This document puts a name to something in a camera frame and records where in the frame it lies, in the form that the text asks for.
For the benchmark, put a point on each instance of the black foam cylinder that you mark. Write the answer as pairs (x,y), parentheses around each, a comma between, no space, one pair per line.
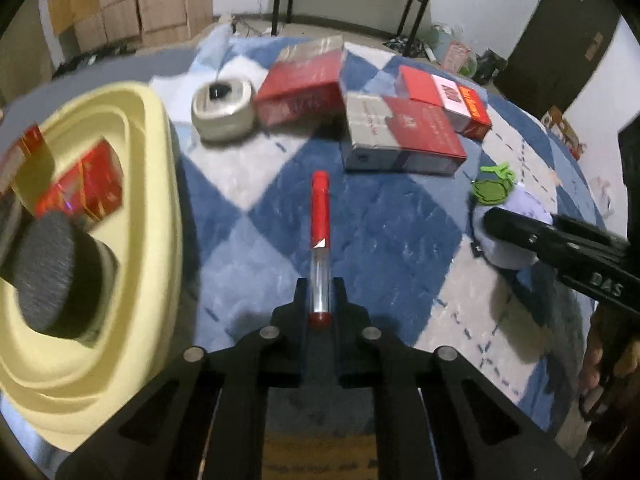
(55,270)

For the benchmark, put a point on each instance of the shiny red box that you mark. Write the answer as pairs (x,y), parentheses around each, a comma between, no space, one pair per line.
(85,185)

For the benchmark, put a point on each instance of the red and grey box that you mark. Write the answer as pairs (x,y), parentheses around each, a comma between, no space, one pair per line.
(400,135)

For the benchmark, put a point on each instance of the person's right hand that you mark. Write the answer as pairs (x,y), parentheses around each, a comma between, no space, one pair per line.
(594,367)

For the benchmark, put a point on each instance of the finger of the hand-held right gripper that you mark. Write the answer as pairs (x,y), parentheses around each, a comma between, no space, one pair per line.
(515,232)

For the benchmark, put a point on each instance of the pile of plastic bags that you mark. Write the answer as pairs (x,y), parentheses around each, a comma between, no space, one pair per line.
(465,55)

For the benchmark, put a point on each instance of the black folding table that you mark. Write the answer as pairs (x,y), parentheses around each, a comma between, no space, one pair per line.
(415,5)

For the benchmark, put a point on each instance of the light wooden cabinet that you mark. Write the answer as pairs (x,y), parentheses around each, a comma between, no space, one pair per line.
(145,0)

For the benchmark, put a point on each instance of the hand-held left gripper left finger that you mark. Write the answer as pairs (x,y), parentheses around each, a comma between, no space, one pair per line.
(300,320)

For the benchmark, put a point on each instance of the round white device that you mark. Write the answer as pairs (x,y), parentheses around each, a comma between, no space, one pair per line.
(222,110)

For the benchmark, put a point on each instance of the red box with grey end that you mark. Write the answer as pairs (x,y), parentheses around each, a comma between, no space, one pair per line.
(300,85)

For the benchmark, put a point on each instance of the dark door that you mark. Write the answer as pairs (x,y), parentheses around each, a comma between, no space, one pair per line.
(555,30)

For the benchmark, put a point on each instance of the small red box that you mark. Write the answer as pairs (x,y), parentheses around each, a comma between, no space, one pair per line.
(22,155)

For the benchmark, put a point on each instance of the red clear pen tube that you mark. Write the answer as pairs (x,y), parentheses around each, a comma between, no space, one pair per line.
(320,220)

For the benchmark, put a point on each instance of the purple round pad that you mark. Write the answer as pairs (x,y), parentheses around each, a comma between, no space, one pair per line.
(510,255)

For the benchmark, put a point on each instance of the red and white box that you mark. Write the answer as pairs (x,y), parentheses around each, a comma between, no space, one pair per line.
(450,97)

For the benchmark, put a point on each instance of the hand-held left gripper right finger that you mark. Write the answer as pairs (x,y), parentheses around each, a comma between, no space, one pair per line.
(341,320)

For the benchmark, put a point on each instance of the cream yellow plastic basin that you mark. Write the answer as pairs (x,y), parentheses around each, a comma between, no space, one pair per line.
(150,270)

